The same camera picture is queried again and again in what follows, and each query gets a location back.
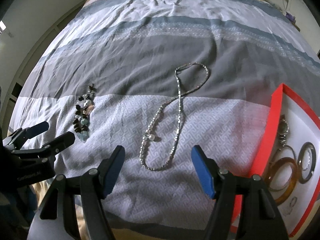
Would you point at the wooden nightstand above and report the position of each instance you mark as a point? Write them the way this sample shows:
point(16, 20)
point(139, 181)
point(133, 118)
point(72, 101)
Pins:
point(294, 24)

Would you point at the striped duvet cover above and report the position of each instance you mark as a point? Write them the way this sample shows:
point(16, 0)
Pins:
point(168, 74)

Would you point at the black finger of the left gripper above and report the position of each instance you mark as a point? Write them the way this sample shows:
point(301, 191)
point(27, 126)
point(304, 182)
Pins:
point(20, 136)

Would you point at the purple tissue pack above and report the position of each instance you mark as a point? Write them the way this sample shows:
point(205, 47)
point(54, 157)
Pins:
point(290, 17)

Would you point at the silver wristwatch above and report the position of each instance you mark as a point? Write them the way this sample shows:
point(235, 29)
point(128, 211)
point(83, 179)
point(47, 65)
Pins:
point(283, 130)

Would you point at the red jewelry box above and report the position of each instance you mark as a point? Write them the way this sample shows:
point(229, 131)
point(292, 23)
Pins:
point(298, 204)

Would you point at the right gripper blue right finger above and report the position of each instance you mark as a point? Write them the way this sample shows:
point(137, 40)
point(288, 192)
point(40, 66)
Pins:
point(259, 215)

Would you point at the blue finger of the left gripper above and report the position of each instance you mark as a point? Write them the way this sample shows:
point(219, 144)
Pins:
point(54, 147)

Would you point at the dark brown bangle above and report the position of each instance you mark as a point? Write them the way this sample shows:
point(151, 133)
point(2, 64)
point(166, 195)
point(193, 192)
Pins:
point(306, 162)

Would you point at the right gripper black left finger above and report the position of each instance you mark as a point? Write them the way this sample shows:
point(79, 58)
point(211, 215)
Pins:
point(95, 185)

